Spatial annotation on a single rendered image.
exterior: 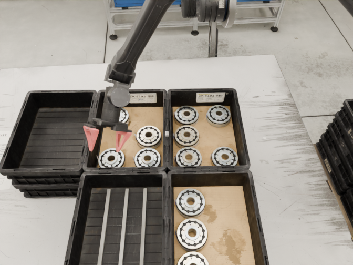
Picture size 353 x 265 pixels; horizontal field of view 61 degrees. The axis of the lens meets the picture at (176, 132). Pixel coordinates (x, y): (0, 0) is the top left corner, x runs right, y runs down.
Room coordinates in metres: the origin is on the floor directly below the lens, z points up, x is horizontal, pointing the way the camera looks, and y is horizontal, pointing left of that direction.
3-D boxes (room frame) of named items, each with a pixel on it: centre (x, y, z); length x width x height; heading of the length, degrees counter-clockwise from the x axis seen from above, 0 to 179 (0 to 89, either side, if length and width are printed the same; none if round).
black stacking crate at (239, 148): (0.72, -0.11, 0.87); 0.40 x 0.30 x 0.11; 1
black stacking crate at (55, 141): (0.71, 0.49, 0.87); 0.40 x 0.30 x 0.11; 1
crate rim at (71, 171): (0.71, 0.49, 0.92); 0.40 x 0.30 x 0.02; 1
